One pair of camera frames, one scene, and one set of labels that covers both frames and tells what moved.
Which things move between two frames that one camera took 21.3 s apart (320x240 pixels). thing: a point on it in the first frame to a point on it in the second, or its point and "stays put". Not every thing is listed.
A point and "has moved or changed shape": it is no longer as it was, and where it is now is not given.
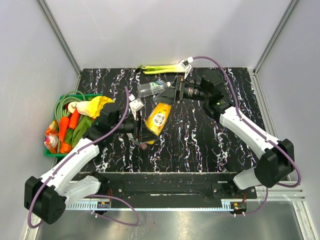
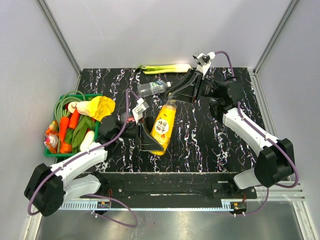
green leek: [161, 69] stays put
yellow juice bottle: [156, 121] has moved or changed shape
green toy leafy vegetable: [74, 135] stays put
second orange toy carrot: [74, 120] stays put
